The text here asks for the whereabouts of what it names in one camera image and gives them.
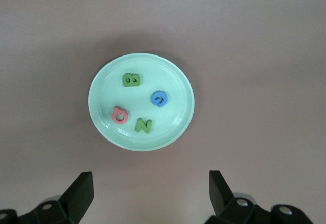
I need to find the pink capital letter Q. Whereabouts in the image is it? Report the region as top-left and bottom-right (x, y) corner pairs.
(111, 106), (129, 125)

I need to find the green capital letter B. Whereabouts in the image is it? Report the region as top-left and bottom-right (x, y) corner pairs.
(122, 72), (142, 88)

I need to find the brown table mat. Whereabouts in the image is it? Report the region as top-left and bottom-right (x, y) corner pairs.
(0, 0), (326, 224)

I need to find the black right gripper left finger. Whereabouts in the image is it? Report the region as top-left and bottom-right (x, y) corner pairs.
(0, 171), (94, 224)

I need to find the green capital letter N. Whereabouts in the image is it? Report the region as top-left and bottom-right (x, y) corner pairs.
(134, 118), (153, 135)

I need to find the green plate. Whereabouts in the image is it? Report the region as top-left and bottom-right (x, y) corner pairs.
(88, 52), (196, 153)

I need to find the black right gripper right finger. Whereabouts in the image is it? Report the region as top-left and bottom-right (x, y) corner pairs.
(206, 170), (314, 224)

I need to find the blue capital letter G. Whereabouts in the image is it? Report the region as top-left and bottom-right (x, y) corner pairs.
(150, 90), (168, 107)

